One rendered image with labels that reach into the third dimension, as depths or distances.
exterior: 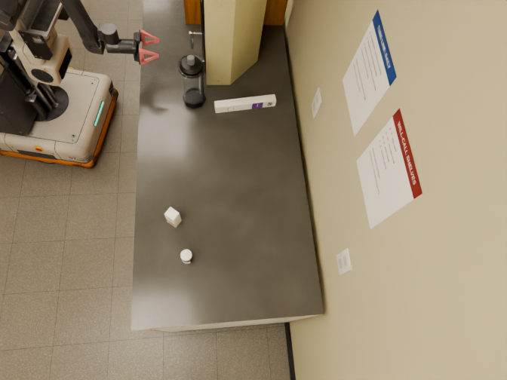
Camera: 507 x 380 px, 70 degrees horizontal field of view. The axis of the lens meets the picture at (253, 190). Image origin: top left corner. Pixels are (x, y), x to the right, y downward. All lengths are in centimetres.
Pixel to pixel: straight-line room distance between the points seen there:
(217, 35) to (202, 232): 77
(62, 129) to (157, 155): 109
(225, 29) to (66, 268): 172
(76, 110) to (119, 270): 105
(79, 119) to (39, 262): 91
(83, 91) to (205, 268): 165
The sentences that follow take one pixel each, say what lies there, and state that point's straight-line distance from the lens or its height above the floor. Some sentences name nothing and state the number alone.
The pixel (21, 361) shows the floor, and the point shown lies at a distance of 257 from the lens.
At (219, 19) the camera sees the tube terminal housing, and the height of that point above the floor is 132.
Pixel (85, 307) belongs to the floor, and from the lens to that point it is 247.
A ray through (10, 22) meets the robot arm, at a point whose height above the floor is 124.
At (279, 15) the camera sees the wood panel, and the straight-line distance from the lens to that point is 202.
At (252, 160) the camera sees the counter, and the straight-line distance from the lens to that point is 157.
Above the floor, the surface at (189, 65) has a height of 118.
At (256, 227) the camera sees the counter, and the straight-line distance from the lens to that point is 147.
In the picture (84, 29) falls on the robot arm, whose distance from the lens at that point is 163.
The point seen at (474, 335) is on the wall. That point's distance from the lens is 77.
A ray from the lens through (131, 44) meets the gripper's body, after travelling 166.
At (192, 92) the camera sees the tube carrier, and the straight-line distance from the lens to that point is 161.
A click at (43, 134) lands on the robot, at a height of 28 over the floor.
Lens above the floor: 234
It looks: 67 degrees down
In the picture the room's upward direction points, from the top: 15 degrees clockwise
